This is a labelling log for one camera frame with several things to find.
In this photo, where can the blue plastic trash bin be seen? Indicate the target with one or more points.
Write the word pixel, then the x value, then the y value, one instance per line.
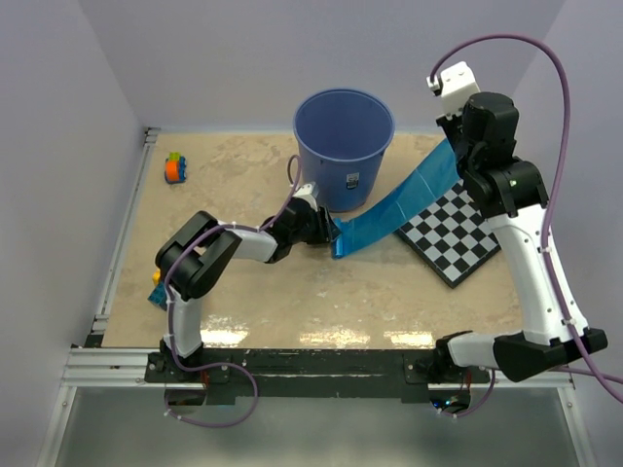
pixel 342 135

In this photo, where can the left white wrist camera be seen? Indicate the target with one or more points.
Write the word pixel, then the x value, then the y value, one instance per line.
pixel 308 192

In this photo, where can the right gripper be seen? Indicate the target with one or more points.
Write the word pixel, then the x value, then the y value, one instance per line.
pixel 450 123

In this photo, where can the yellow blue toy block pile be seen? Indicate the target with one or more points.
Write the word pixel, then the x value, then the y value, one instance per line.
pixel 158 296

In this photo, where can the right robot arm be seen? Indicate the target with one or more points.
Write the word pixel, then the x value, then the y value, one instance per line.
pixel 511 197

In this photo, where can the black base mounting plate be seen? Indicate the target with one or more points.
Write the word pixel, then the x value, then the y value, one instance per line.
pixel 403 374

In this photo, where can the black white chessboard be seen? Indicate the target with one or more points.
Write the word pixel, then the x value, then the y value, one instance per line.
pixel 451 236

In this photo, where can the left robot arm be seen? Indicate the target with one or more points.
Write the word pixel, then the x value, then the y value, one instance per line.
pixel 193 260

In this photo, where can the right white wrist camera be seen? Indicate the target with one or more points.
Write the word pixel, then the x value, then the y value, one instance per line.
pixel 454 86

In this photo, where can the orange blue toy car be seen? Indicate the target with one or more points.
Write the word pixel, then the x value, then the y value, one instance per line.
pixel 175 169

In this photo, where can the aluminium frame rail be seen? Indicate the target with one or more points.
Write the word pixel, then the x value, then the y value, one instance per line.
pixel 120 367

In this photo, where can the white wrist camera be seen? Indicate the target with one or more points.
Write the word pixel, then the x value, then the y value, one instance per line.
pixel 308 192
pixel 454 86

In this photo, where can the blue trash bag roll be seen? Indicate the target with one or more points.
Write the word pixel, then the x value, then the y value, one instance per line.
pixel 431 179

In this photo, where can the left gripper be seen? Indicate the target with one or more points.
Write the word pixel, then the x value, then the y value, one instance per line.
pixel 324 234

